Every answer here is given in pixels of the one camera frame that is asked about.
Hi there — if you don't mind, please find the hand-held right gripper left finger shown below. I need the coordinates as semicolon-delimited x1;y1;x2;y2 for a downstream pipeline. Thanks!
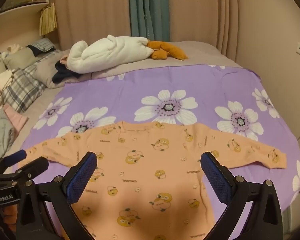
15;151;98;240

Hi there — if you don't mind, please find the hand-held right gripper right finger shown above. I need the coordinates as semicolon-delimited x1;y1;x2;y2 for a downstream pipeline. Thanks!
200;151;283;240

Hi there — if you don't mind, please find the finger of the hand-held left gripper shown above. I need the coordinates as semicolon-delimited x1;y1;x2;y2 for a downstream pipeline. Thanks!
0;149;27;174
14;156;49;180

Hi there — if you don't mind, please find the orange cartoon-print small shirt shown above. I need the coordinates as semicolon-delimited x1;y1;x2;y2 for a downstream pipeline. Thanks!
17;121;288;240

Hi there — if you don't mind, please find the grey garment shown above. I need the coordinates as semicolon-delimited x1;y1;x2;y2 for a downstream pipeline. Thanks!
0;110;18;160

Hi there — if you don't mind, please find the pink cloth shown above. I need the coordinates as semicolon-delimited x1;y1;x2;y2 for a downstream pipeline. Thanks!
4;104;28;133

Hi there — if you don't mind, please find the plaid pillow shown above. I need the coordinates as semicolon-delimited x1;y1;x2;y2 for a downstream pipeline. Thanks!
1;65;47;113

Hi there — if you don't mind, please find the white garment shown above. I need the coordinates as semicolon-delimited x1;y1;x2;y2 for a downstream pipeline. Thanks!
0;69;14;98

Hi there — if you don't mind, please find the grey plaid-trimmed pillow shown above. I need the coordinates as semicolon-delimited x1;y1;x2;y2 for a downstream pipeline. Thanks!
25;49;73;89

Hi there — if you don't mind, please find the navy garment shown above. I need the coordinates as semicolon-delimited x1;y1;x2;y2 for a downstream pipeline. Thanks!
52;61;83;84

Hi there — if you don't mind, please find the purple floral bed sheet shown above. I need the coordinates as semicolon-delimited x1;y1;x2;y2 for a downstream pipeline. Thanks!
14;64;300;230

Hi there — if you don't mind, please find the blue striped cloth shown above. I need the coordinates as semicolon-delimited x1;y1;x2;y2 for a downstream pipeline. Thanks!
26;38;56;55

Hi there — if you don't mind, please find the yellow hanging fringe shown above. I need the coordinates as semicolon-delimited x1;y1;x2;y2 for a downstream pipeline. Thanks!
39;2;58;36

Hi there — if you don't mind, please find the pink curtain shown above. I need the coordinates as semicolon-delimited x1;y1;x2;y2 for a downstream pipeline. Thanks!
168;0;242;63
54;0;132;52

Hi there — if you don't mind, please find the teal curtain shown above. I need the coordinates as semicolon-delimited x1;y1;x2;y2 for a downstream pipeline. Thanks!
129;0;170;43

